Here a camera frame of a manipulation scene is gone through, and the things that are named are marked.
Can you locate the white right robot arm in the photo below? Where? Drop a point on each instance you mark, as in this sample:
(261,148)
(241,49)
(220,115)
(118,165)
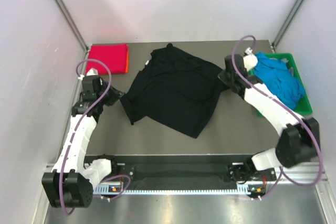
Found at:
(298,137)

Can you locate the folded pink t-shirt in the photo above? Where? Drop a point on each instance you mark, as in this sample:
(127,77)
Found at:
(113,56)

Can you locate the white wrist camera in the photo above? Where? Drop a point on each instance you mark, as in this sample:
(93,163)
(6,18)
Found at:
(92,72)
(250,60)

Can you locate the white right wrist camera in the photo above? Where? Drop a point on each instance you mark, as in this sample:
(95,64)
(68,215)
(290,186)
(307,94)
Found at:
(250,60)

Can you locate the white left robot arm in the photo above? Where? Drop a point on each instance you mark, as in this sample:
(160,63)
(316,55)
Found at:
(70,184)

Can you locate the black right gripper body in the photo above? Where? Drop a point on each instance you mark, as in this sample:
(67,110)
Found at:
(225,77)

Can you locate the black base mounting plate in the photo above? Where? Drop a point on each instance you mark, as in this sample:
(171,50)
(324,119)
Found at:
(144,166)

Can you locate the green plastic bin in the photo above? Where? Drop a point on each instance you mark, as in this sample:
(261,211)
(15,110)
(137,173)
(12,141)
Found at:
(302,103)

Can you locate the aluminium frame rail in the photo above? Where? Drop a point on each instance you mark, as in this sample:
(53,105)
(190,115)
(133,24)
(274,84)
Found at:
(101,169)

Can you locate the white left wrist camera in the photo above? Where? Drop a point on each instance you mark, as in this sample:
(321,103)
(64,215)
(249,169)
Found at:
(92,72)

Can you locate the blue t-shirt in bin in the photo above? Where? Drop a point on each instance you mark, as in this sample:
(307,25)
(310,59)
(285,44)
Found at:
(281,79)

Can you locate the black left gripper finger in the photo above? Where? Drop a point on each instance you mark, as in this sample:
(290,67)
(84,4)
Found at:
(114,99)
(116,93)

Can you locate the folded orange t-shirt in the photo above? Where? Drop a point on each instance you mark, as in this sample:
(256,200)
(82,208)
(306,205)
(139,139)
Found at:
(127,60)

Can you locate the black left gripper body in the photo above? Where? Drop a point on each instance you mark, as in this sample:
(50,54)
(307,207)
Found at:
(108,97)

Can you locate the black t-shirt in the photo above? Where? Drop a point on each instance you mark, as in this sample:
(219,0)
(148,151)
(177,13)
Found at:
(176,89)

